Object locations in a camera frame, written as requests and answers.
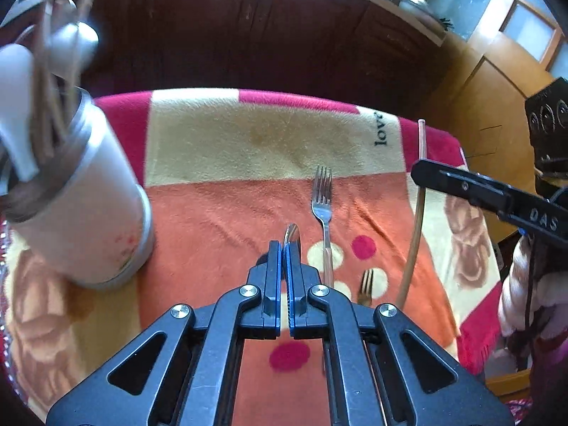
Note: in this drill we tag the wooden door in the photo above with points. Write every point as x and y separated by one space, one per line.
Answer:
497 62

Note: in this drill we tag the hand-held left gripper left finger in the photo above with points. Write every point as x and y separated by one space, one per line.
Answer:
277 275

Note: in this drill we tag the small silver fork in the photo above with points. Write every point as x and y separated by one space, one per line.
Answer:
366 286

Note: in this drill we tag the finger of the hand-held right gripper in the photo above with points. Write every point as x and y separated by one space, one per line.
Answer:
457 182

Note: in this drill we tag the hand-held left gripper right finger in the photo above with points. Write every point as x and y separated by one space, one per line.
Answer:
292 275

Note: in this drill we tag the silver metal spoon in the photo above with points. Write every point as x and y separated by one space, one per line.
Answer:
295 235

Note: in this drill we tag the brown wooden chopstick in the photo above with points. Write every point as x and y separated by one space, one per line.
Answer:
73 66
42 80

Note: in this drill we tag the checkered fleece blanket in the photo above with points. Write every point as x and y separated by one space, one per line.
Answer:
244 142

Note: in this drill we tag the dark wooden kitchen cabinets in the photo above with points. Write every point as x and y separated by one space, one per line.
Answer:
222 31

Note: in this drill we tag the pale chopstick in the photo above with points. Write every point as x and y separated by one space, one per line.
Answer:
419 213

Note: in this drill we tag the kitchen countertop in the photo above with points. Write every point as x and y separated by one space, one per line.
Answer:
417 22

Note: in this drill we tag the white plastic spoon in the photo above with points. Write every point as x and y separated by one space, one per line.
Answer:
73 49
15 106

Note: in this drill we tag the white utensil holder cup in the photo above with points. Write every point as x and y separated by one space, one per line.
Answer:
106 195

